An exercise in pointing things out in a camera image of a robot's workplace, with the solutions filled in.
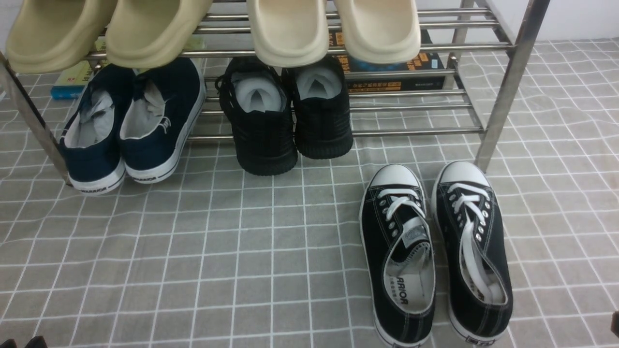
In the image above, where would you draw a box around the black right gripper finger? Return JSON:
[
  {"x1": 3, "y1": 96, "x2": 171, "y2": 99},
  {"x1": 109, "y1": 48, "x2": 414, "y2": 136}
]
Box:
[{"x1": 610, "y1": 310, "x2": 619, "y2": 338}]

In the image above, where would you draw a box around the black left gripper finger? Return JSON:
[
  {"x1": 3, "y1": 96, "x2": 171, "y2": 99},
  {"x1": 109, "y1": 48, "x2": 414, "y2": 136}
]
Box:
[
  {"x1": 24, "y1": 335, "x2": 48, "y2": 348},
  {"x1": 0, "y1": 339, "x2": 17, "y2": 348}
]

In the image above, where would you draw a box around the black canvas sneaker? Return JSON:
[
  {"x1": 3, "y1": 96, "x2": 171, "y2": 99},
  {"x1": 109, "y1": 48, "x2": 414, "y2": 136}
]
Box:
[
  {"x1": 359, "y1": 164, "x2": 436, "y2": 348},
  {"x1": 430, "y1": 161, "x2": 514, "y2": 347}
]

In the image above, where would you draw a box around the grey grid tablecloth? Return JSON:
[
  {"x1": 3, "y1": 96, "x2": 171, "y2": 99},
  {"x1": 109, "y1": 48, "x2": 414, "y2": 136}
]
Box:
[{"x1": 0, "y1": 39, "x2": 618, "y2": 348}]

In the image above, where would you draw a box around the navy canvas sneaker left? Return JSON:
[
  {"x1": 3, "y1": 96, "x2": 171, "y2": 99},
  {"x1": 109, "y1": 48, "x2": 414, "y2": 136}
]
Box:
[{"x1": 59, "y1": 64, "x2": 136, "y2": 196}]

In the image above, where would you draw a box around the navy canvas sneaker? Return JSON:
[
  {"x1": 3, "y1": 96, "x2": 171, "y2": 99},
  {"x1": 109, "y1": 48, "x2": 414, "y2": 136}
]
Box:
[
  {"x1": 118, "y1": 58, "x2": 207, "y2": 184},
  {"x1": 59, "y1": 64, "x2": 136, "y2": 196}
]

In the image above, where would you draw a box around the navy canvas sneaker right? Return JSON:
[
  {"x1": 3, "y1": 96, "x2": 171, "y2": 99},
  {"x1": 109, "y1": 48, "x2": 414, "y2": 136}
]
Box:
[{"x1": 118, "y1": 58, "x2": 207, "y2": 184}]

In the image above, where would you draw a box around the khaki foam slipper left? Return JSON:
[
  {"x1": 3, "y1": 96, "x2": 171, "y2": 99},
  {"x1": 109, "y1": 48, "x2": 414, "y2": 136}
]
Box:
[{"x1": 6, "y1": 0, "x2": 117, "y2": 74}]

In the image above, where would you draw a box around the khaki foam slipper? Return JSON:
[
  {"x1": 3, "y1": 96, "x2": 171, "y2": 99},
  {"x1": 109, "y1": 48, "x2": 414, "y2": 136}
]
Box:
[
  {"x1": 105, "y1": 0, "x2": 213, "y2": 69},
  {"x1": 6, "y1": 0, "x2": 117, "y2": 74}
]

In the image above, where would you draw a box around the black and orange book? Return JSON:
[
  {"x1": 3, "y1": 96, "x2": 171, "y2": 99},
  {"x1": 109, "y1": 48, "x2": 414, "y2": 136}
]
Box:
[{"x1": 335, "y1": 52, "x2": 446, "y2": 93}]

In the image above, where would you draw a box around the khaki foam slipper right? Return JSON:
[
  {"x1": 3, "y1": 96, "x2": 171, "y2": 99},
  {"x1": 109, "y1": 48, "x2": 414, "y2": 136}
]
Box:
[{"x1": 105, "y1": 0, "x2": 213, "y2": 69}]

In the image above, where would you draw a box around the black knit sneaker left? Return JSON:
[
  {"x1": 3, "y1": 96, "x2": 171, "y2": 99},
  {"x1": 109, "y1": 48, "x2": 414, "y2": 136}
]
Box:
[{"x1": 215, "y1": 57, "x2": 298, "y2": 176}]

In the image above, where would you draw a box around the black knit sneaker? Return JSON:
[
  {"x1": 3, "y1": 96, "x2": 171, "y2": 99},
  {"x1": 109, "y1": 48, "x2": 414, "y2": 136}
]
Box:
[
  {"x1": 215, "y1": 57, "x2": 298, "y2": 176},
  {"x1": 281, "y1": 56, "x2": 354, "y2": 160}
]

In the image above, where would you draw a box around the black knit sneaker right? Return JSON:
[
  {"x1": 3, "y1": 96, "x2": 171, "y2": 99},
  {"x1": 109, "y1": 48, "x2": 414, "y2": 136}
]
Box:
[{"x1": 281, "y1": 56, "x2": 354, "y2": 160}]

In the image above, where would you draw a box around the cream foam slipper right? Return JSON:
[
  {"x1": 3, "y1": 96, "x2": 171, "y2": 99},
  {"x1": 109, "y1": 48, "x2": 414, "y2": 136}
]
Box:
[{"x1": 334, "y1": 0, "x2": 422, "y2": 64}]

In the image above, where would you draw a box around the cream foam slipper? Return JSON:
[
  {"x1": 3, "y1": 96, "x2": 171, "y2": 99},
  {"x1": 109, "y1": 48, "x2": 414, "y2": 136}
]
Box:
[
  {"x1": 334, "y1": 0, "x2": 422, "y2": 64},
  {"x1": 246, "y1": 0, "x2": 329, "y2": 68}
]

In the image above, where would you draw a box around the cream foam slipper left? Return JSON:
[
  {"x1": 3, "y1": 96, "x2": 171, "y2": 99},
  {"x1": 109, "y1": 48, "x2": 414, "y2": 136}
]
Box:
[{"x1": 246, "y1": 0, "x2": 329, "y2": 68}]

